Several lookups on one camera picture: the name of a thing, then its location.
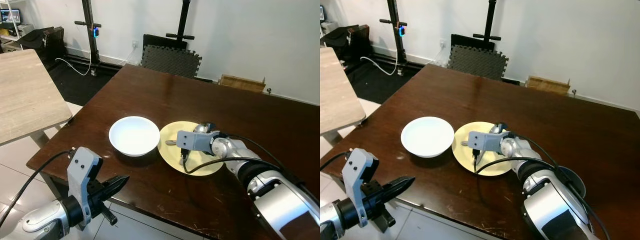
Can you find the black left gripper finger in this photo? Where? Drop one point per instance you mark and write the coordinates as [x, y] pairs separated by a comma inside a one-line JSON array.
[[400, 183], [116, 182], [399, 193], [115, 191]]

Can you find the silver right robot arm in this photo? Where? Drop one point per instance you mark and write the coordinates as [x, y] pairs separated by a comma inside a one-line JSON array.
[[280, 205], [555, 210]]

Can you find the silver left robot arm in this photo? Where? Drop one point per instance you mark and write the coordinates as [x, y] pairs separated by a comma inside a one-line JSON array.
[[45, 220], [332, 222]]

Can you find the yellow plate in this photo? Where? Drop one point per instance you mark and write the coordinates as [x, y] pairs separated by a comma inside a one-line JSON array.
[[170, 156], [462, 156]]

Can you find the white bowl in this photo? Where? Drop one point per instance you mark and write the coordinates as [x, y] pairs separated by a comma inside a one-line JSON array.
[[427, 136], [134, 135]]

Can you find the light wooden box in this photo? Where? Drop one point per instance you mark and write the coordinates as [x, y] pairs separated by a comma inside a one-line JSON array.
[[242, 83], [547, 85]]

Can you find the grey foam puzzle mat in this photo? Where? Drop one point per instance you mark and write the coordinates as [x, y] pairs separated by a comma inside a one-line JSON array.
[[170, 62], [477, 62]]

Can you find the plain black floor mat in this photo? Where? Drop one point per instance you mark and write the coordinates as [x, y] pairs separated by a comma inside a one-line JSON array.
[[375, 85], [75, 87]]

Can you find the black flat box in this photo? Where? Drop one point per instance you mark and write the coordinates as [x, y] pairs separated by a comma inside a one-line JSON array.
[[462, 41], [155, 41]]

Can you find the black stand with short bar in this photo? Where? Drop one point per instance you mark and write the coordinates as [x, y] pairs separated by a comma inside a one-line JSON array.
[[491, 15], [184, 15]]

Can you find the small blue lit device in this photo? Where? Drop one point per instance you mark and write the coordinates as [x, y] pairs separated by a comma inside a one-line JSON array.
[[96, 33], [402, 31]]

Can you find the black open suitcase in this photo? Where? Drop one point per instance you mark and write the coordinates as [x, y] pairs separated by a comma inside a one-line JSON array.
[[357, 42], [52, 42]]

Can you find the lit computer screen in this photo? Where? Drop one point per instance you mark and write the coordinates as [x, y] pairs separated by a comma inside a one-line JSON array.
[[322, 14], [10, 16]]

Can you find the black stand with crossbar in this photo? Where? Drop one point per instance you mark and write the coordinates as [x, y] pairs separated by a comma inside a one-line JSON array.
[[89, 15], [393, 12]]

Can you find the white shelf unit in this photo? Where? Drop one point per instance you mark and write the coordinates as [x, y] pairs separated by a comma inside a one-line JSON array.
[[15, 31]]

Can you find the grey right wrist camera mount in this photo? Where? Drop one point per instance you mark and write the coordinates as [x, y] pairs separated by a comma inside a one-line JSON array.
[[195, 141], [487, 141]]

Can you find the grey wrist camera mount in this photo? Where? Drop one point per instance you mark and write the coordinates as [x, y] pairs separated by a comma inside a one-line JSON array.
[[80, 170], [487, 141], [357, 167], [195, 141]]

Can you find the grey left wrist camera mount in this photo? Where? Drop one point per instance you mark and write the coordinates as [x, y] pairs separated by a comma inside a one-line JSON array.
[[80, 170], [357, 167]]

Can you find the white wall socket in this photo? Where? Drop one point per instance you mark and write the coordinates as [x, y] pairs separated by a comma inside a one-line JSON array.
[[134, 43], [442, 43]]

